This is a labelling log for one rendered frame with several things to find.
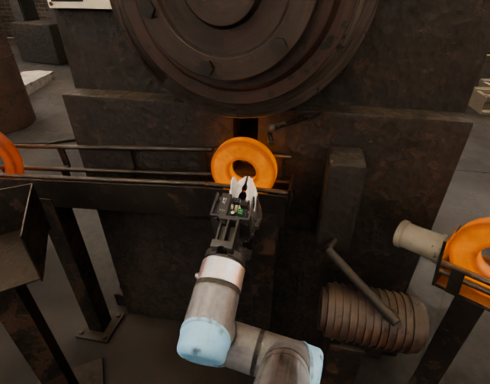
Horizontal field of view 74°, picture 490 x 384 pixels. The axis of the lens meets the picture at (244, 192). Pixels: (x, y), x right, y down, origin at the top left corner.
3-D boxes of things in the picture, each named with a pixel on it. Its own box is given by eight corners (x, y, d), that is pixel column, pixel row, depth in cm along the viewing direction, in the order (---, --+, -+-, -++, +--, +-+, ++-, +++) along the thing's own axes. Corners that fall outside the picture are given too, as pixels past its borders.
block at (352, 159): (315, 223, 89) (328, 142, 76) (346, 227, 88) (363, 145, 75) (315, 250, 80) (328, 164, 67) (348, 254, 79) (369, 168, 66)
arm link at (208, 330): (179, 362, 51) (167, 347, 45) (199, 294, 58) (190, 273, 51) (228, 372, 50) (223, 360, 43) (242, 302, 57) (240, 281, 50)
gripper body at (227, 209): (257, 193, 59) (244, 252, 52) (258, 220, 66) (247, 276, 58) (216, 188, 60) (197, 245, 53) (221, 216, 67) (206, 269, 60)
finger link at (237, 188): (246, 161, 67) (237, 196, 61) (248, 180, 71) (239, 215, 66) (231, 160, 67) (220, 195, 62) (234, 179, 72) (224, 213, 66)
